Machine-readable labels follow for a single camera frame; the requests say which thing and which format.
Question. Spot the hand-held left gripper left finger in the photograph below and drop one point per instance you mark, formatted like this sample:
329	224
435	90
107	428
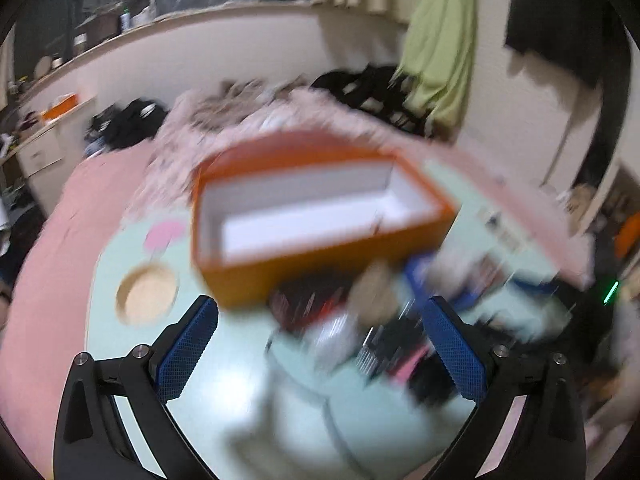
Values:
187	350

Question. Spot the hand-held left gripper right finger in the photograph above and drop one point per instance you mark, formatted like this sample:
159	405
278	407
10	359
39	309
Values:
457	355

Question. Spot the grey fluffy pouch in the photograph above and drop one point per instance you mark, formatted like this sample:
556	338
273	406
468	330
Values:
452	272

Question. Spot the blue zip pouch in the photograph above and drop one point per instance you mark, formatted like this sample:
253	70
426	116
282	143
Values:
415	272

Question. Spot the doll with brown fur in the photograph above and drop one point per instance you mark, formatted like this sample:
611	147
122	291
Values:
372	290

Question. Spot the clear plastic capsule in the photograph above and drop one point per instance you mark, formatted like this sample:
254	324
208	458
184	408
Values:
335	340

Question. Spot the orange cardboard box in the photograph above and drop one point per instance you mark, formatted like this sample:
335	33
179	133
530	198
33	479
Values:
310	265

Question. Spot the mint green cartoon desktop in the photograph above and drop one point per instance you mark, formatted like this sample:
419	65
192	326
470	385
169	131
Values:
235	360

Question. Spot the orange plastic object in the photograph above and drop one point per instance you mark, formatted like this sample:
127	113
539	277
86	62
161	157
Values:
629	235

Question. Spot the pink bed sheet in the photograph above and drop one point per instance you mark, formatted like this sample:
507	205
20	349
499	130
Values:
60	240

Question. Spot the black white-striped clothing pile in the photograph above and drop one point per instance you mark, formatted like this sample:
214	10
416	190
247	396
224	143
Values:
125	122

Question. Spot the white drawer desk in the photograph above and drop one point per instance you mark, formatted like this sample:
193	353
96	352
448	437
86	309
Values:
42	155

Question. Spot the pink floral blanket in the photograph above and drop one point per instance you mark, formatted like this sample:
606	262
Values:
240	110

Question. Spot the brown fuzzy cloth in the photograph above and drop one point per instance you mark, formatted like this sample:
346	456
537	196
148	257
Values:
230	97

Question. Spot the small orange box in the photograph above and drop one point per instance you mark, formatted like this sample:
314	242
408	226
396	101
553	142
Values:
60	107

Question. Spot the black hanging garment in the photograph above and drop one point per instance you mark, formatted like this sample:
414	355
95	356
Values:
560	15

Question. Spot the light green hanging garment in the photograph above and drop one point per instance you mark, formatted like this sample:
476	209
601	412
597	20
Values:
440	45

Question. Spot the round mirror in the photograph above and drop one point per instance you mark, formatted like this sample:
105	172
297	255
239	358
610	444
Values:
43	65

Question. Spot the small bottle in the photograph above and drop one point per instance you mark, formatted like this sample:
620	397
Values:
125	19

